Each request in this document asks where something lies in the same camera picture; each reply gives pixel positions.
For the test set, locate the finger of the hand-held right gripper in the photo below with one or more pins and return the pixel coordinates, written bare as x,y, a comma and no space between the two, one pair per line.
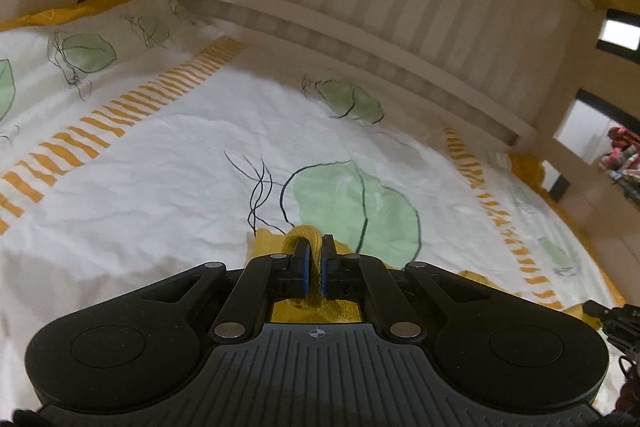
596,308

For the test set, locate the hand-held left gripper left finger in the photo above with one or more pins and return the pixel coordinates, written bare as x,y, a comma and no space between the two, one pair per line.
300,272

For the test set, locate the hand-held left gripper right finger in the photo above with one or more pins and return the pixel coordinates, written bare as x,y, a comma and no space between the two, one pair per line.
329,269

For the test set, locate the red patterned clothes pile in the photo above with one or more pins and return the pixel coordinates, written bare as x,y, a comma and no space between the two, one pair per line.
622,157

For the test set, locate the white leaf-print bedsheet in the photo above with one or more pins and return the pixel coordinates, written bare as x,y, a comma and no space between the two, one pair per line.
175,167

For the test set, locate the black foam rail pad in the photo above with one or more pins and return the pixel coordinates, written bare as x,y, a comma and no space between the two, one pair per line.
607,102

